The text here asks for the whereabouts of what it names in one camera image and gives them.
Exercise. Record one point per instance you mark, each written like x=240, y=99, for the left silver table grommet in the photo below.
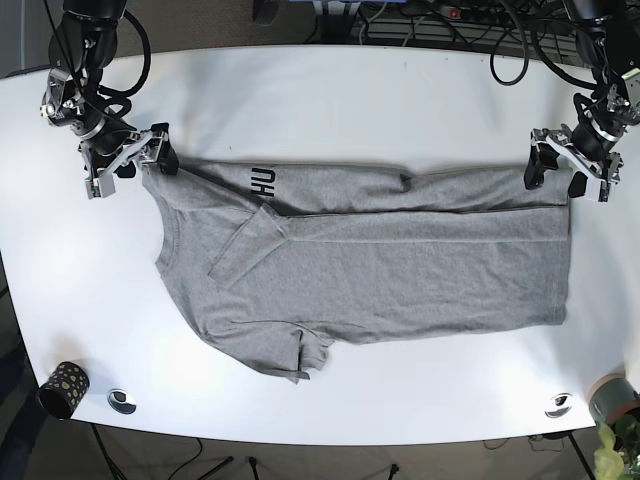
x=121, y=402

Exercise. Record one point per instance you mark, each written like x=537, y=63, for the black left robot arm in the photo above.
x=608, y=43

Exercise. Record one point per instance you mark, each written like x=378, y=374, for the green potted plant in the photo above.
x=617, y=458

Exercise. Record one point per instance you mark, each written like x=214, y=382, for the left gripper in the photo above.
x=588, y=147

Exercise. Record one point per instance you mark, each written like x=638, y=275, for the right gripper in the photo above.
x=109, y=146

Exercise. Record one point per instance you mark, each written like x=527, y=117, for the black gold spotted cup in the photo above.
x=61, y=393

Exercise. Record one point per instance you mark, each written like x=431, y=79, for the grey T-shirt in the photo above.
x=272, y=265

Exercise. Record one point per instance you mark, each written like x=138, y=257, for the grey plant pot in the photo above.
x=612, y=397

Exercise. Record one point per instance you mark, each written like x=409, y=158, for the right silver table grommet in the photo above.
x=558, y=405

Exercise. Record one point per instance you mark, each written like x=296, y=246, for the silver table grommet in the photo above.
x=558, y=405
x=121, y=402

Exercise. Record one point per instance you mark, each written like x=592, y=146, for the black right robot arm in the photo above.
x=82, y=45

